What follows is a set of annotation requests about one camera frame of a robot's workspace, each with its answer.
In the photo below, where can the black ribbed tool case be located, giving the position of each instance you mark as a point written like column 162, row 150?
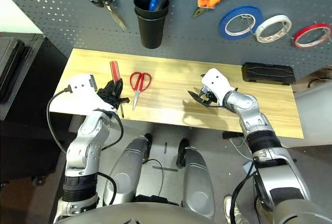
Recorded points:
column 267, row 73

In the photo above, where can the long grey floor tape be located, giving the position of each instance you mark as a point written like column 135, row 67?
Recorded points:
column 166, row 168

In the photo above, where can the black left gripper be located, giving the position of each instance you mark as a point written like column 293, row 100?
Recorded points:
column 111, row 102

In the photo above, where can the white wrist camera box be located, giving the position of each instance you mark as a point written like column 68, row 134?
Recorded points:
column 80, row 86
column 215, row 78

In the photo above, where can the red tape roll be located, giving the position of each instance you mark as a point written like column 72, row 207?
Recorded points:
column 297, row 38

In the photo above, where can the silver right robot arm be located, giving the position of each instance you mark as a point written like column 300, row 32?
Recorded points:
column 254, row 120

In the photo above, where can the silver robot left leg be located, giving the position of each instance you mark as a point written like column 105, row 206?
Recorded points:
column 124, row 177

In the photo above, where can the silver robot leg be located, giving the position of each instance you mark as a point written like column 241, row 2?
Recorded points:
column 124, row 177
column 197, row 182

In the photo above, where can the black plastic cup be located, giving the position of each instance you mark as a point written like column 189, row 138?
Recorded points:
column 151, row 32

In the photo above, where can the grey robot torso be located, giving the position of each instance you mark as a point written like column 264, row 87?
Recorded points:
column 135, row 216

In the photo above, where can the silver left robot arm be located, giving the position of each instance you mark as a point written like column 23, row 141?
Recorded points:
column 88, row 141

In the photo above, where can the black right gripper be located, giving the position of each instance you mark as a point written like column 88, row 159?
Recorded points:
column 210, row 95

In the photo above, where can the black hard equipment case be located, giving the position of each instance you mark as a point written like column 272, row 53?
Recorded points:
column 10, row 68

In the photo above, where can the grey white machine housing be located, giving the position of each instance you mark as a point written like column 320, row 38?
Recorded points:
column 316, row 117

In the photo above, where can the grey perforated pegboard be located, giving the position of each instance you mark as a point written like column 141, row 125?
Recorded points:
column 181, row 40

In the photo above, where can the silver robot right leg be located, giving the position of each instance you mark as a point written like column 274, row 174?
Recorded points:
column 197, row 182

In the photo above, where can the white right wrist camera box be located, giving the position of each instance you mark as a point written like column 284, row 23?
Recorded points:
column 215, row 78

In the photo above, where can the blue tape roll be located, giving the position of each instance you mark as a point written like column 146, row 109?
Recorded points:
column 223, row 24

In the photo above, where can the white grey sneaker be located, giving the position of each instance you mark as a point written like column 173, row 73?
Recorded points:
column 232, row 208

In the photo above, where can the grey square floor box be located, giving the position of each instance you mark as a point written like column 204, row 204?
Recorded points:
column 247, row 168

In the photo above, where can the metal tape peg hook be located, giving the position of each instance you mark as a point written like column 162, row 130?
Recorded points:
column 246, row 17

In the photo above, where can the short black floor tape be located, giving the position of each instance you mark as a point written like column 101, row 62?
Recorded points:
column 165, row 148

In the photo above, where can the white tape roll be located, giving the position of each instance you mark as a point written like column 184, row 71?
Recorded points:
column 275, row 17

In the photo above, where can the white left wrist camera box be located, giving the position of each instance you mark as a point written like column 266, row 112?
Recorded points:
column 80, row 86

